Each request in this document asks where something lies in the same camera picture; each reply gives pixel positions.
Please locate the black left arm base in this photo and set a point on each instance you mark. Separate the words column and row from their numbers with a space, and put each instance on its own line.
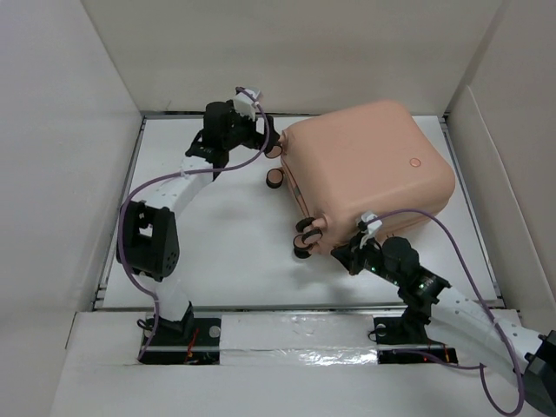
column 195, row 340

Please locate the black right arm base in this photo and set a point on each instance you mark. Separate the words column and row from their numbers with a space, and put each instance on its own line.
column 403, row 341

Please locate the white foam block with tape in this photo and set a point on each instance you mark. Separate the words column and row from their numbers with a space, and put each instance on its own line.
column 297, row 339

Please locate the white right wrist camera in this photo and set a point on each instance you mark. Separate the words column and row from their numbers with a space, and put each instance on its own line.
column 369, row 224

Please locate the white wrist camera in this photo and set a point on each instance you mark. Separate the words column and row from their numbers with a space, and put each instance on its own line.
column 245, row 102
column 369, row 224

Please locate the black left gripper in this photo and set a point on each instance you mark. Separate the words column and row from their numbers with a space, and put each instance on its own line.
column 256, row 139

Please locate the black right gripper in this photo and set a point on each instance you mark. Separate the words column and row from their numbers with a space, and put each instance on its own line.
column 349, row 254

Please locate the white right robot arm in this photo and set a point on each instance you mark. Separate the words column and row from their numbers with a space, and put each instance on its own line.
column 524, row 357

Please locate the pink hard-shell suitcase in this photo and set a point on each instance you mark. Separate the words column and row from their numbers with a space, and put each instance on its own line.
column 344, row 165

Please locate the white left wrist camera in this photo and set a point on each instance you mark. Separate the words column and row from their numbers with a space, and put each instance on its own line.
column 245, row 102

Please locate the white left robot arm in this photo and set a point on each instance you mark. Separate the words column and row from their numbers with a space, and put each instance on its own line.
column 147, row 238

